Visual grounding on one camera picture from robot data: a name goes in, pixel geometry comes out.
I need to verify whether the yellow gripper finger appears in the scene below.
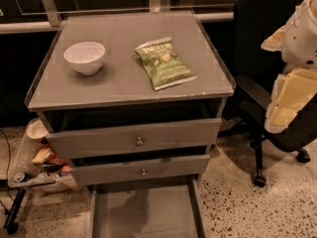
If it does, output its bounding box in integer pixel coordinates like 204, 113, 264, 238
261, 26, 285, 52
264, 68, 317, 134

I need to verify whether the green jalapeno chip bag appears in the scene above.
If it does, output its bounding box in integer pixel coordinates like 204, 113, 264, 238
135, 37, 197, 91

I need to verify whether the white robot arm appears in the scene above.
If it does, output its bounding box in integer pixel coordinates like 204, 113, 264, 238
261, 0, 317, 134

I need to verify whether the grey drawer cabinet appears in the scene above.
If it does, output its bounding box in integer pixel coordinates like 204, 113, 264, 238
24, 10, 238, 238

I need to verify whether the grey open bottom drawer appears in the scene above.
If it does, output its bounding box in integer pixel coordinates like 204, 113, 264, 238
87, 176, 209, 238

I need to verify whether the grey top drawer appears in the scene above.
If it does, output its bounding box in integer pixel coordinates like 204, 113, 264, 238
47, 118, 222, 159

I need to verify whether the grey middle drawer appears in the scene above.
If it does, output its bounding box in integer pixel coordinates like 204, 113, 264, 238
71, 155, 209, 185

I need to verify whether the red snack bag in bin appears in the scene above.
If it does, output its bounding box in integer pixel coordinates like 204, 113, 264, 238
46, 152, 66, 167

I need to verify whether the yellow snack bag in bin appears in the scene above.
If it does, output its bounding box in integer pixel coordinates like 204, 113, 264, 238
32, 148, 52, 165

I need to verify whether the black office chair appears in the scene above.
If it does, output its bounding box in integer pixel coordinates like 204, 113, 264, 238
223, 0, 317, 187

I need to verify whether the white ceramic bowl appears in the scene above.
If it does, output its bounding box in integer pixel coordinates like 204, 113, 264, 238
63, 42, 106, 75

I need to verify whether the white bowl in bin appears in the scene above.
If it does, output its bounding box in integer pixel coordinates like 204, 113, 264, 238
26, 119, 49, 140

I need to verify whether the clear plastic storage bin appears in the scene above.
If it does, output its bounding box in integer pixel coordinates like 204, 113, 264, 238
8, 131, 79, 195

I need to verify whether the soda can in bin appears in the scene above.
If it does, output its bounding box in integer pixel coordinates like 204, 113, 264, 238
14, 172, 29, 183

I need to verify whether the black stand leg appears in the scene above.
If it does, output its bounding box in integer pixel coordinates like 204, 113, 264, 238
4, 188, 26, 235

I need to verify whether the metal rail with brackets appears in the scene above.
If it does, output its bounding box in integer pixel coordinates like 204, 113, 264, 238
1, 0, 234, 34

